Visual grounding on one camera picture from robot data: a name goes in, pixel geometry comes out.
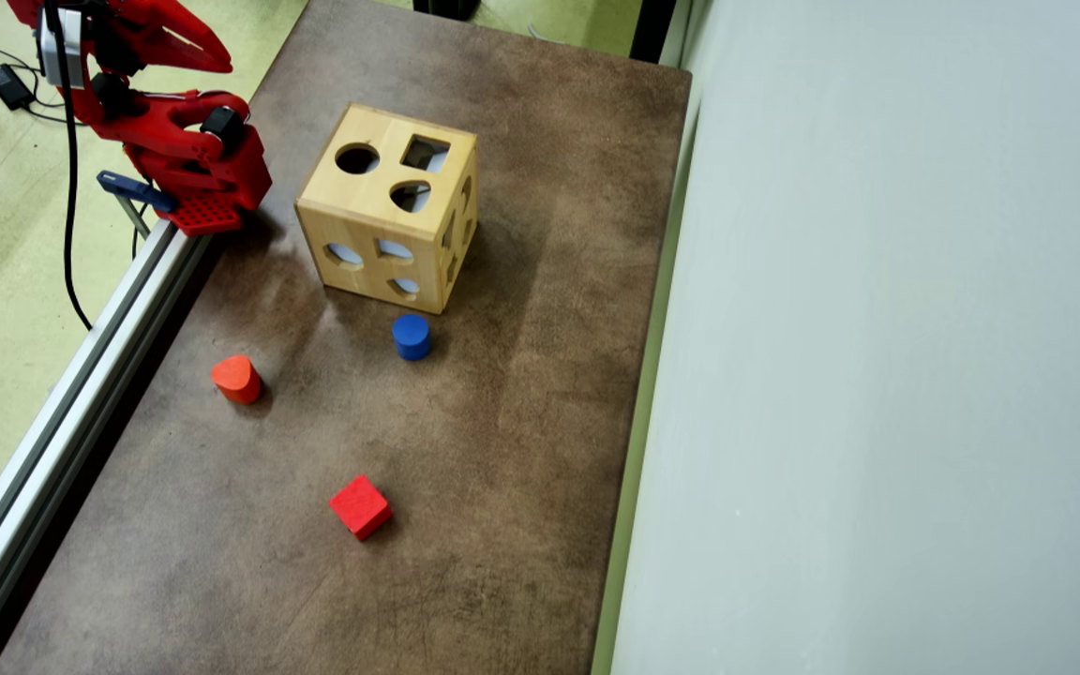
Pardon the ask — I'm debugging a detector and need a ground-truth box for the blue clamp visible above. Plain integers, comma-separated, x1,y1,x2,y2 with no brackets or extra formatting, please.
97,171,177,241

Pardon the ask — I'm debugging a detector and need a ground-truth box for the thick black cable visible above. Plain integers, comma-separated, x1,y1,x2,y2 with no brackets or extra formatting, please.
41,0,96,331

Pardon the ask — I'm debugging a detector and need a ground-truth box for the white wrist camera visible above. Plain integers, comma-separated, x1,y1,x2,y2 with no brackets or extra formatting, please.
37,7,84,91

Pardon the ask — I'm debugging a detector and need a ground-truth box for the aluminium profile rail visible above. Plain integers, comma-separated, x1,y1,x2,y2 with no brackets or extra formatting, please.
0,220,213,675

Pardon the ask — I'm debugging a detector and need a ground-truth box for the black power adapter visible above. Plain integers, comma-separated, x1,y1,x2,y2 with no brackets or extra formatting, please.
0,64,36,112

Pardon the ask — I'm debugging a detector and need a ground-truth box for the dark vertical post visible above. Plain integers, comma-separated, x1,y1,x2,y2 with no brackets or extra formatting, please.
629,0,682,65

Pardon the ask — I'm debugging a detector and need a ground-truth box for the wooden shape sorter box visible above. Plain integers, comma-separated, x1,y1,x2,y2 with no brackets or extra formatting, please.
294,101,480,315

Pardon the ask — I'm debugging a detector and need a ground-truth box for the orange rounded block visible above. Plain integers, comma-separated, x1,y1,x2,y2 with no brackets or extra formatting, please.
210,354,263,406

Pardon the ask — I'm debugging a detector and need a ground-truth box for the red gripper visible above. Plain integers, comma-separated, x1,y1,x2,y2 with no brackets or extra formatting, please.
81,0,234,76

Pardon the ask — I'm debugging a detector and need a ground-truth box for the blue cylinder block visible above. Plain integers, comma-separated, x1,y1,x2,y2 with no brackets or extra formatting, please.
392,313,432,362

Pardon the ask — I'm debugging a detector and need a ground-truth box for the black base object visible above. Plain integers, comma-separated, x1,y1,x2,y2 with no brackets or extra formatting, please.
412,0,482,22

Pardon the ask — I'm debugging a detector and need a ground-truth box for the red cube block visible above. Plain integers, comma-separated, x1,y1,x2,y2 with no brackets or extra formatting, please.
329,474,393,542

